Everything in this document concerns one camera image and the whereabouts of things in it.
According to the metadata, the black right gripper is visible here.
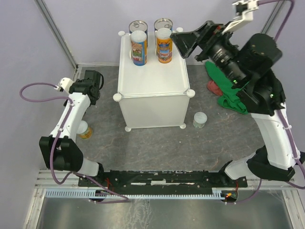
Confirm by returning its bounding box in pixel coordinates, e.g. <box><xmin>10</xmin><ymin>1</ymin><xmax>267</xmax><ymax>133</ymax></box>
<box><xmin>170</xmin><ymin>21</ymin><xmax>248</xmax><ymax>87</ymax></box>

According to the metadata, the tall orange can white lid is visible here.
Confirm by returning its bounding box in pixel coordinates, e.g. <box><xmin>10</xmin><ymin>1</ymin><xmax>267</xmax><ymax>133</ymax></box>
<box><xmin>156</xmin><ymin>28</ymin><xmax>173</xmax><ymax>63</ymax></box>

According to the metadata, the blue soup can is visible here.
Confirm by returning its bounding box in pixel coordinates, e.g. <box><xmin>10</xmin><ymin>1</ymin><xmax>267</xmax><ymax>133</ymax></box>
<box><xmin>154</xmin><ymin>18</ymin><xmax>173</xmax><ymax>32</ymax></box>
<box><xmin>129</xmin><ymin>20</ymin><xmax>148</xmax><ymax>41</ymax></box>

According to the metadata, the short green can clear lid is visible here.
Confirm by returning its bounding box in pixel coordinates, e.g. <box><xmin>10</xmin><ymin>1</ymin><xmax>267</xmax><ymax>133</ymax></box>
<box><xmin>193</xmin><ymin>112</ymin><xmax>207</xmax><ymax>128</ymax></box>

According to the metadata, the tall blue can white lid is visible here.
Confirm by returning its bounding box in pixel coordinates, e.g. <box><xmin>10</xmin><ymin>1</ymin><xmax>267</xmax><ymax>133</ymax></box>
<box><xmin>130</xmin><ymin>31</ymin><xmax>147</xmax><ymax>66</ymax></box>

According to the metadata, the yellow short can white lid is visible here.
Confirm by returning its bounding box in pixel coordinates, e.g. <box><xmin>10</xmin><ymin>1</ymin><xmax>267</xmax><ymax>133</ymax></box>
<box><xmin>77</xmin><ymin>120</ymin><xmax>92</xmax><ymax>139</ymax></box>

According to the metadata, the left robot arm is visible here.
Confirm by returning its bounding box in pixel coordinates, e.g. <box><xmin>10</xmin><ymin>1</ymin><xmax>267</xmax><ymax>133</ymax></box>
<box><xmin>39</xmin><ymin>70</ymin><xmax>105</xmax><ymax>186</ymax></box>

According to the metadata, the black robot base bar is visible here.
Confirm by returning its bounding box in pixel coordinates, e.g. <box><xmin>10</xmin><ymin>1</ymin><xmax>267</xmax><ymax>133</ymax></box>
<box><xmin>93</xmin><ymin>170</ymin><xmax>248</xmax><ymax>195</ymax></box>

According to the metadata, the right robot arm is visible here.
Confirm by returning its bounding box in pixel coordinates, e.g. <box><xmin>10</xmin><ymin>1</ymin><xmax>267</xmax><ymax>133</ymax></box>
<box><xmin>171</xmin><ymin>21</ymin><xmax>305</xmax><ymax>187</ymax></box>

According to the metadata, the red cloth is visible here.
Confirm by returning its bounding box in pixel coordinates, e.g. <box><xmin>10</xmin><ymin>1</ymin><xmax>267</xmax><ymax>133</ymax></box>
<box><xmin>206</xmin><ymin>80</ymin><xmax>223</xmax><ymax>96</ymax></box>

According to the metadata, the green cloth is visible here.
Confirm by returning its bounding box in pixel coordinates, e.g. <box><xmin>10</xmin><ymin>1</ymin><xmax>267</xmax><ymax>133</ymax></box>
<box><xmin>205</xmin><ymin>61</ymin><xmax>248</xmax><ymax>115</ymax></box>

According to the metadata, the white plastic cube cabinet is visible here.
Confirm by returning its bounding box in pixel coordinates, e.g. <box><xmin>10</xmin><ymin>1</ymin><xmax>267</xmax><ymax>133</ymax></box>
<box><xmin>113</xmin><ymin>32</ymin><xmax>195</xmax><ymax>132</ymax></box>

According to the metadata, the right aluminium corner post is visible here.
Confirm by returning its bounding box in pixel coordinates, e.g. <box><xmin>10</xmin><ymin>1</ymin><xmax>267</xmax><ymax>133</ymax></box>
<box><xmin>261</xmin><ymin>0</ymin><xmax>285</xmax><ymax>34</ymax></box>

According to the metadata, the aluminium corner post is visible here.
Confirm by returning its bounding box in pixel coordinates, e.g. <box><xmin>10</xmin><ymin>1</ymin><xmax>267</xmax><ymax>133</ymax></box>
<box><xmin>261</xmin><ymin>0</ymin><xmax>285</xmax><ymax>34</ymax></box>
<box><xmin>34</xmin><ymin>0</ymin><xmax>78</xmax><ymax>69</ymax></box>

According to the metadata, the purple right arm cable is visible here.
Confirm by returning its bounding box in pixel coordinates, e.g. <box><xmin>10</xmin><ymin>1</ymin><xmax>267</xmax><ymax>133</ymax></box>
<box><xmin>224</xmin><ymin>0</ymin><xmax>305</xmax><ymax>205</ymax></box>

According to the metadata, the white slotted cable duct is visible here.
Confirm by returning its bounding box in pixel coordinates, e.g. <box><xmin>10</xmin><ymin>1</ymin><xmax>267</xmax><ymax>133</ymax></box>
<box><xmin>45</xmin><ymin>187</ymin><xmax>226</xmax><ymax>198</ymax></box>

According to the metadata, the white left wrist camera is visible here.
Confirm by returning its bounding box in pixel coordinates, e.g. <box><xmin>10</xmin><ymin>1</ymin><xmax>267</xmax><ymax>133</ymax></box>
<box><xmin>55</xmin><ymin>77</ymin><xmax>74</xmax><ymax>94</ymax></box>

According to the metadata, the left aluminium corner post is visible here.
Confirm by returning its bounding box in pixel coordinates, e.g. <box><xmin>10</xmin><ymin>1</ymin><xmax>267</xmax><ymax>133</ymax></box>
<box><xmin>34</xmin><ymin>0</ymin><xmax>78</xmax><ymax>69</ymax></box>

